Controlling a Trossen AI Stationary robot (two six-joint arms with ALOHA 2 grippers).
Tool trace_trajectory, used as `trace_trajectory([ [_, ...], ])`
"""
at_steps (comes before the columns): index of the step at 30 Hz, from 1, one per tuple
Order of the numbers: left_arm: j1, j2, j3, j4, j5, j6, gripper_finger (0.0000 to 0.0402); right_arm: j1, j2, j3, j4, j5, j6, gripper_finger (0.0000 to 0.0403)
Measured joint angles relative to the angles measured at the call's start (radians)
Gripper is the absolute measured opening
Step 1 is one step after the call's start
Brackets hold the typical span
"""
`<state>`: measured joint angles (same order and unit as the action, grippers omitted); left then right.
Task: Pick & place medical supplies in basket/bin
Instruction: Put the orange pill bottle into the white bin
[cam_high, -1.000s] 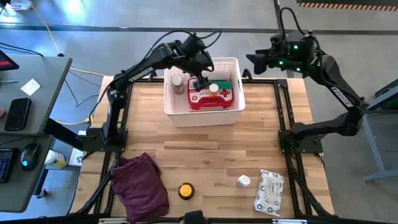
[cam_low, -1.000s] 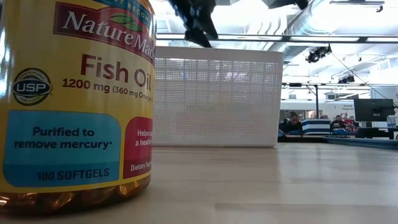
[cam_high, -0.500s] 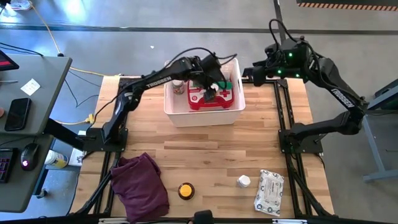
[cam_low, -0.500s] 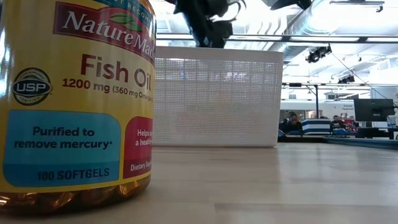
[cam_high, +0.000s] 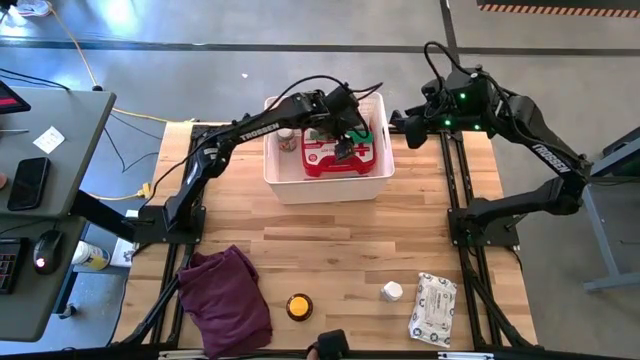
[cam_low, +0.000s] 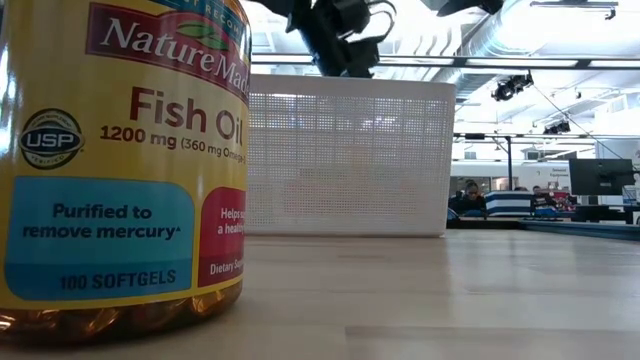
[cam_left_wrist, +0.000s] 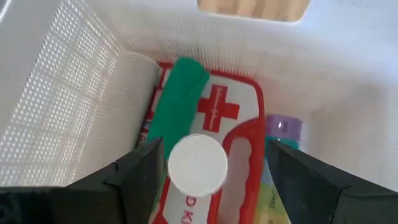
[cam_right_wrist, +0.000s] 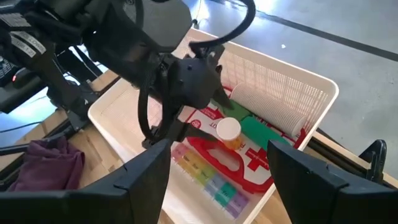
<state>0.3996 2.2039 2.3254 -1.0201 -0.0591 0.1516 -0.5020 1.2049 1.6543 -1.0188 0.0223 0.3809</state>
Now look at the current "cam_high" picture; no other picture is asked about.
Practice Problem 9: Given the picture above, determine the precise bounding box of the black computer mouse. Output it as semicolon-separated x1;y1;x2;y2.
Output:
32;229;65;276

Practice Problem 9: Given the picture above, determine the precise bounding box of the white crumpled cloth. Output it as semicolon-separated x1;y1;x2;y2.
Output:
13;0;52;18

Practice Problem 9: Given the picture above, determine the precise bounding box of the black smartphone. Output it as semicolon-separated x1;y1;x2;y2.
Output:
6;156;51;212

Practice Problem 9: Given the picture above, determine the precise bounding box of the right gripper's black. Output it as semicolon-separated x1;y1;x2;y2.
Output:
403;79;454;150

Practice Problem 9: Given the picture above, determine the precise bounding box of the left arm's black cable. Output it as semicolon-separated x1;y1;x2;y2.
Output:
264;73;385;115

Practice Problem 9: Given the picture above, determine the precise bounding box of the white wipes packet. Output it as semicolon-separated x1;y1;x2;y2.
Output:
407;272;459;349

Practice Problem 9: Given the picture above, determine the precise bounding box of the arm's black cable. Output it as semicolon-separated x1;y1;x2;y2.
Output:
422;40;464;76
264;73;385;115

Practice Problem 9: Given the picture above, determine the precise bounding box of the grey metal side table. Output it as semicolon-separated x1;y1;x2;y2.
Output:
582;124;640;294

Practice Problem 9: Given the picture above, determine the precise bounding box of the grey desk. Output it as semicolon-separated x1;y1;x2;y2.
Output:
0;87;139;344

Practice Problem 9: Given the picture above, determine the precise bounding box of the yellow extension cable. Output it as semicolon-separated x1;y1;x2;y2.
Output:
47;3;196;202

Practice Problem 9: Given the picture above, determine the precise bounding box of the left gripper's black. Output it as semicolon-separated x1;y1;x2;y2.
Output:
322;84;375;162

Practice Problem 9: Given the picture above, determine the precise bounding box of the purple cloth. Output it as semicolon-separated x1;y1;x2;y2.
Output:
176;244;274;360

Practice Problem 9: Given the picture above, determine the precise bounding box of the black desk monitor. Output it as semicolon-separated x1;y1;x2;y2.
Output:
0;79;32;116

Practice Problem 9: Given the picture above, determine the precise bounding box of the white paper box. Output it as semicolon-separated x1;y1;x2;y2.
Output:
109;208;141;269

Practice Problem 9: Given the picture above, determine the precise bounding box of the white strip on frame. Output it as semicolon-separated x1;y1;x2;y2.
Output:
158;349;207;360
437;351;495;360

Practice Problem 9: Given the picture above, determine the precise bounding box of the right arm's black cable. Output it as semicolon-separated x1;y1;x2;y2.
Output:
422;40;464;76

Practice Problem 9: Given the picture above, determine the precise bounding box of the yellow fish oil bottle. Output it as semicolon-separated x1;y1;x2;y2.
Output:
285;292;315;323

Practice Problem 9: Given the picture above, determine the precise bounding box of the black aluminium table frame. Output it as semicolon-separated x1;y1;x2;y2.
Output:
112;122;539;360

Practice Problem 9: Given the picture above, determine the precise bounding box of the white jar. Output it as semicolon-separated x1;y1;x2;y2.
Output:
275;127;298;153

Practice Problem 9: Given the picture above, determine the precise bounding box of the white pill bottle blue label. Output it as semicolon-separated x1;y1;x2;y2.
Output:
379;280;405;303

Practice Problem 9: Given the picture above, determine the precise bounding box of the printed white canister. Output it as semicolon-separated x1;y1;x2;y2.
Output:
71;240;111;272

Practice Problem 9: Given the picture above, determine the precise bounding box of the white paper note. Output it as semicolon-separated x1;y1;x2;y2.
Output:
32;125;67;155

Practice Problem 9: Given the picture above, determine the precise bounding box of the black loop on frame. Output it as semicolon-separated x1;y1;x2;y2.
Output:
388;108;409;132

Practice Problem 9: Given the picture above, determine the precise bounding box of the red first aid kit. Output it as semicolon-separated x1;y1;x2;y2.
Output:
301;127;377;179

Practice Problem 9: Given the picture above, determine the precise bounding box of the white perforated plastic basket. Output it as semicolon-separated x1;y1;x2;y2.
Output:
263;92;396;205

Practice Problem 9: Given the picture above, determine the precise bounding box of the black keyboard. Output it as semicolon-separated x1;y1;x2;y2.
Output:
0;237;30;295

